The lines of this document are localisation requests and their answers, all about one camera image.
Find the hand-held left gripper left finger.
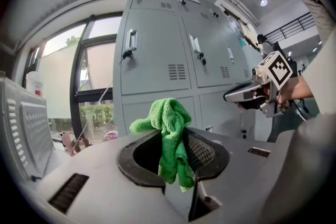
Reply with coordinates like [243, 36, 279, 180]
[35, 130, 184, 224]

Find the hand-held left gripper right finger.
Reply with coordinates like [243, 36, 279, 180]
[183, 127, 303, 222]

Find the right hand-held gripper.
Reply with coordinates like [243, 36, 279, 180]
[223, 50, 294, 119]

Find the green microfibre cloth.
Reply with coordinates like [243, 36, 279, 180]
[129, 98, 196, 193]

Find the row of grey locker doors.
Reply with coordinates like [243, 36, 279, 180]
[112, 0, 266, 140]

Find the person's right forearm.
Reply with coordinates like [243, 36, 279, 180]
[278, 74, 316, 107]

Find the person's right hand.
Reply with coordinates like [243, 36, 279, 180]
[258, 82, 288, 111]

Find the black metal railing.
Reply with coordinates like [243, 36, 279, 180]
[262, 11, 316, 43]

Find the grey perforated machine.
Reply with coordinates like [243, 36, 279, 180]
[0, 78, 56, 182]

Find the white roller blind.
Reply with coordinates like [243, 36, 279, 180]
[36, 44, 78, 120]

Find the white plastic bottle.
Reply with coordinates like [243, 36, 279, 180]
[25, 70, 44, 98]

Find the black framed window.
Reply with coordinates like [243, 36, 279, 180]
[26, 10, 124, 145]

